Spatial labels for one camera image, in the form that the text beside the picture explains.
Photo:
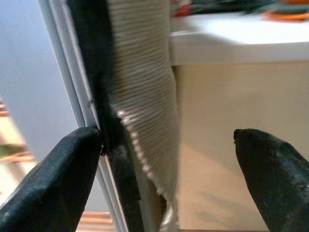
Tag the white countertop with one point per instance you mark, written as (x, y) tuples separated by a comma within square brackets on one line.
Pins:
[(241, 43)]

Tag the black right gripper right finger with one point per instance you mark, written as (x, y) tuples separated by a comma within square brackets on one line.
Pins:
[(280, 188)]

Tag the white fridge door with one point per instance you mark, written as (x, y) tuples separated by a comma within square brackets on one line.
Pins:
[(101, 72)]

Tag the cream counter cabinet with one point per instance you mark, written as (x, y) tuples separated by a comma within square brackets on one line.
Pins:
[(241, 120)]

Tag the orange plastic plate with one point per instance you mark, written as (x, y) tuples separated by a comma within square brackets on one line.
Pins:
[(289, 15)]

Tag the red packet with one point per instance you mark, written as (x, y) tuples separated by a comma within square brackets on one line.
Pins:
[(182, 9)]

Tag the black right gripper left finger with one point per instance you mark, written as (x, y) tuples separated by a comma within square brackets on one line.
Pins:
[(46, 188)]

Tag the grey small fridge body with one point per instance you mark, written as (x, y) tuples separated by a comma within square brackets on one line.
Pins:
[(29, 72)]

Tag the wooden slat pallet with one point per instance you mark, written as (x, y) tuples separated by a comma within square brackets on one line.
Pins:
[(94, 221)]

